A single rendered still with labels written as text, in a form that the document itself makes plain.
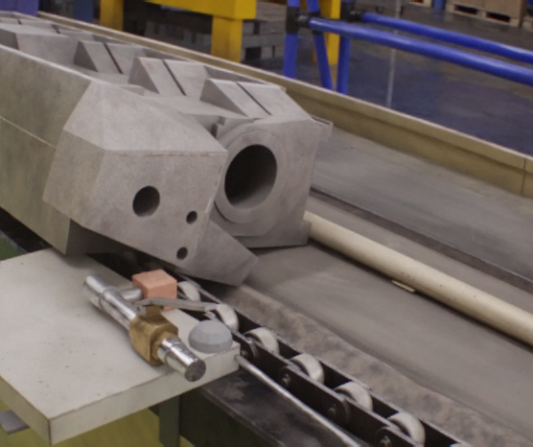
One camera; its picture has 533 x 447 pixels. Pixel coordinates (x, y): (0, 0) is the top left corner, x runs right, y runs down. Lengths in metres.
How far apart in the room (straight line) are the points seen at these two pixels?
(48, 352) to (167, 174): 0.23
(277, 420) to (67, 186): 0.32
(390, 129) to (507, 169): 0.28
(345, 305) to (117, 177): 0.32
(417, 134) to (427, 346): 0.75
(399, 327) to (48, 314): 0.39
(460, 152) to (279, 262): 0.57
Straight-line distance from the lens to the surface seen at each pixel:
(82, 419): 0.74
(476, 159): 1.57
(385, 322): 1.00
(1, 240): 1.15
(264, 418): 0.77
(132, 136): 0.88
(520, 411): 0.87
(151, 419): 0.90
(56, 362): 0.79
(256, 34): 6.70
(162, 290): 0.87
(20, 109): 1.07
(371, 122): 1.73
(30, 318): 0.87
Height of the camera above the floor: 1.20
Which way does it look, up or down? 21 degrees down
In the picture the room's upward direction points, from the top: 4 degrees clockwise
